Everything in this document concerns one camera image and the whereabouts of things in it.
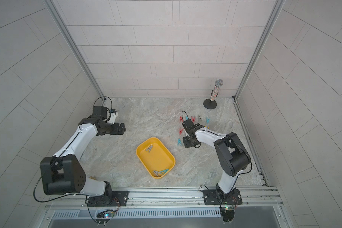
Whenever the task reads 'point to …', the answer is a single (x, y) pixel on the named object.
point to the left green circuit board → (104, 216)
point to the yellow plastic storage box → (156, 157)
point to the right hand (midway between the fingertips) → (188, 143)
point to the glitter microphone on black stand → (210, 103)
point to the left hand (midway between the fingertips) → (120, 126)
